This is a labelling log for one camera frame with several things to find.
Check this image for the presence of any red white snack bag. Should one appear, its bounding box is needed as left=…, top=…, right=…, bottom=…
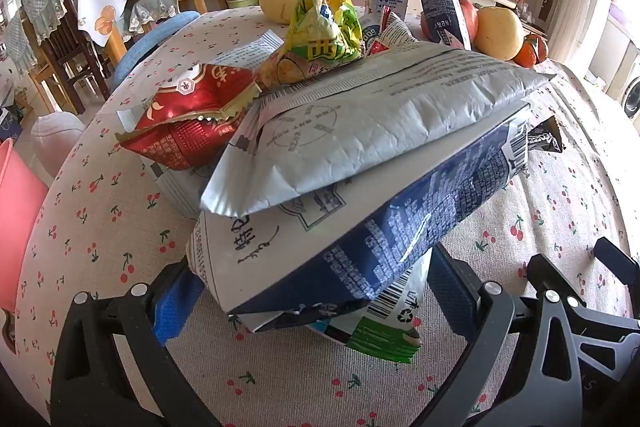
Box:
left=374, top=18, right=417, bottom=56

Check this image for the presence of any grey lace seat cover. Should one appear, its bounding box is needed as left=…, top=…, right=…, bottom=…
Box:
left=122, top=0, right=182, bottom=36

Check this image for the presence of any orange persimmon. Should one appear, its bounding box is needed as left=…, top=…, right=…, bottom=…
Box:
left=514, top=34, right=550, bottom=68

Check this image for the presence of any dark wooden chair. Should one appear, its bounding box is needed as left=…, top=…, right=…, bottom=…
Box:
left=37, top=0, right=115, bottom=115

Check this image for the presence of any yellow green snack bag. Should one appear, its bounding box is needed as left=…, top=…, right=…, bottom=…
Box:
left=257, top=0, right=365, bottom=88

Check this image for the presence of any blue cushion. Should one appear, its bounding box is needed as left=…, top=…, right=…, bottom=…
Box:
left=111, top=11, right=202, bottom=90

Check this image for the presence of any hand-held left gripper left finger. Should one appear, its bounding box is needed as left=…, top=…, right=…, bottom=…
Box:
left=50, top=258, right=223, bottom=427

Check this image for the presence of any white cushion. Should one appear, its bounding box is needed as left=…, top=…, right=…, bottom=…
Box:
left=31, top=111, right=87, bottom=182

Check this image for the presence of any dark blue paper bag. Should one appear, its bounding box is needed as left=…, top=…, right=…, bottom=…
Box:
left=0, top=107, right=22, bottom=142

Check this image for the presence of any pink plastic bucket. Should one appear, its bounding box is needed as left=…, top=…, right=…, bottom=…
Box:
left=0, top=139, right=49, bottom=314

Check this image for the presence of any cherry print tablecloth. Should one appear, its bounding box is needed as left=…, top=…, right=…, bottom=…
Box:
left=15, top=4, right=640, bottom=427

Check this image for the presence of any black snack bag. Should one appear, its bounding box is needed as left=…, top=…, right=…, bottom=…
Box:
left=526, top=116, right=564, bottom=154

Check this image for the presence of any white green barcode packet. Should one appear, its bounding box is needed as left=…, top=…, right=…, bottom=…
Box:
left=300, top=252, right=433, bottom=365

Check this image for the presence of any silver grey snack bag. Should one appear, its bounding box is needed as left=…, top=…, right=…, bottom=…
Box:
left=200, top=42, right=558, bottom=218

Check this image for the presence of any white orange print tablecloth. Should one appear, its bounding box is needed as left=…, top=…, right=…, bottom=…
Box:
left=76, top=0, right=132, bottom=48

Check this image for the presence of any red gold-trimmed snack bag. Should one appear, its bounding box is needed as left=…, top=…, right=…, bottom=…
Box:
left=115, top=63, right=263, bottom=172

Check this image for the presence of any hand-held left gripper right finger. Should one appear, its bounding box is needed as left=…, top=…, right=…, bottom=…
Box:
left=428, top=244, right=604, bottom=427

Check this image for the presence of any white blue small cup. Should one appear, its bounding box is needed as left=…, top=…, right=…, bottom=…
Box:
left=359, top=13, right=382, bottom=56

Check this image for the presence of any navy blue white snack bag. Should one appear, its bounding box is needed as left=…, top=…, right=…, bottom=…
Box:
left=186, top=104, right=531, bottom=333

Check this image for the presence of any washing machine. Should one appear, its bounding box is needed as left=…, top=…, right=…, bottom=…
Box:
left=616, top=44, right=640, bottom=118

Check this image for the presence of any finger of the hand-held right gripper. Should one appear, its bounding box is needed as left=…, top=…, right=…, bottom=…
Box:
left=527, top=253, right=640, bottom=349
left=594, top=237, right=640, bottom=284

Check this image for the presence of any red apple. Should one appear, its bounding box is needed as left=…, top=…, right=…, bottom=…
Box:
left=420, top=0, right=481, bottom=48

